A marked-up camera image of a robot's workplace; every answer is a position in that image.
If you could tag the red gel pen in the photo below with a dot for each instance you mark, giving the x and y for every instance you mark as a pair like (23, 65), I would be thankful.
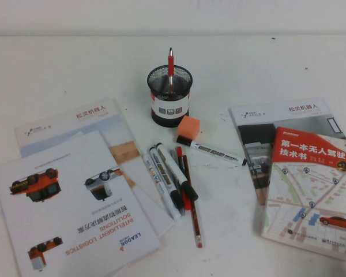
(170, 62)

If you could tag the grey pen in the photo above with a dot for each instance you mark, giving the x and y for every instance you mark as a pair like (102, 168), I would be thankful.
(173, 155)

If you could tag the black mesh pen holder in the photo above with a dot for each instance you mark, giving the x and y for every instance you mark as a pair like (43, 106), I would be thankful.
(170, 109)

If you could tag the orange foam cube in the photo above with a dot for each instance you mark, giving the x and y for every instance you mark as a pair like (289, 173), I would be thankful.
(188, 127)

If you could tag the whiteboard marker with black cap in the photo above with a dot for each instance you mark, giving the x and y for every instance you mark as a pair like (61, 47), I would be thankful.
(161, 170)
(213, 151)
(173, 167)

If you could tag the white paint marker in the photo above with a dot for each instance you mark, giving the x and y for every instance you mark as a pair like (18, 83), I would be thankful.
(158, 184)

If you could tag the AgileX brochure with room photo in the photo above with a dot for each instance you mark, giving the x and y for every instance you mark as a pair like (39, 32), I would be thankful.
(253, 135)

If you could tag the AgileX brochure with wood photo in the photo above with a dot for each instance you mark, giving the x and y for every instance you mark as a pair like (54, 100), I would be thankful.
(89, 121)

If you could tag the dark red pencil with eraser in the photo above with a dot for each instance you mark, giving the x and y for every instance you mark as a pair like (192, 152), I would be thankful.
(196, 228)

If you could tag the Leador logistics brochure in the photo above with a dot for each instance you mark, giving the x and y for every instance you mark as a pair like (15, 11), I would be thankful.
(75, 202)

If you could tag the red autonomous driving book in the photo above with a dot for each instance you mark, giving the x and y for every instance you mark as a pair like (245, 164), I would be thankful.
(305, 187)

